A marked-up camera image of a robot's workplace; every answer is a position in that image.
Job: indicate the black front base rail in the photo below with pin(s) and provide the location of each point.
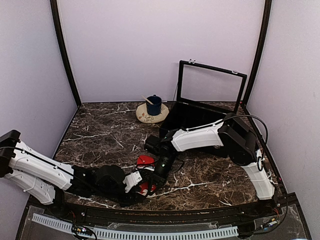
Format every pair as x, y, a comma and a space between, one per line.
188, 203

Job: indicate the black frame post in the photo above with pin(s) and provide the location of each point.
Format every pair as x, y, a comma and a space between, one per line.
63, 51
259, 50

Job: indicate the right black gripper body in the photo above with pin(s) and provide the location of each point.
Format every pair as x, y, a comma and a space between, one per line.
163, 175

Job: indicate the white slotted cable duct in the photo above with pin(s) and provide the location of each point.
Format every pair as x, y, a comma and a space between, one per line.
123, 231

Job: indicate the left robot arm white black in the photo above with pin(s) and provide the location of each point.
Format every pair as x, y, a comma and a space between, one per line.
47, 179

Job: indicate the blue ceramic cup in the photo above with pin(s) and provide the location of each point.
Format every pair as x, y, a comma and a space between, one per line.
154, 109

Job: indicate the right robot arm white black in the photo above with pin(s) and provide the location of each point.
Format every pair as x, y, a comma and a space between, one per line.
237, 141

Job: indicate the black compartment box glass lid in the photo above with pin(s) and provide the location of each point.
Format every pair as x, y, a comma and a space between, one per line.
192, 124

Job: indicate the red Santa Christmas sock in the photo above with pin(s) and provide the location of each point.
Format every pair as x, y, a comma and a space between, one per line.
146, 166

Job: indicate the wooden stick in cup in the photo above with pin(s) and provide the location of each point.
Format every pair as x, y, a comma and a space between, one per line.
146, 99

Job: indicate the right black frame post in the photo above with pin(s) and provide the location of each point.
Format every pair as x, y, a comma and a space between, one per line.
259, 50

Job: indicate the left black frame post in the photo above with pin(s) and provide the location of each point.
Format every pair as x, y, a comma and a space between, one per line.
63, 51

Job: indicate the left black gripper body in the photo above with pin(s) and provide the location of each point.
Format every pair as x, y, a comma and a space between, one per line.
123, 202

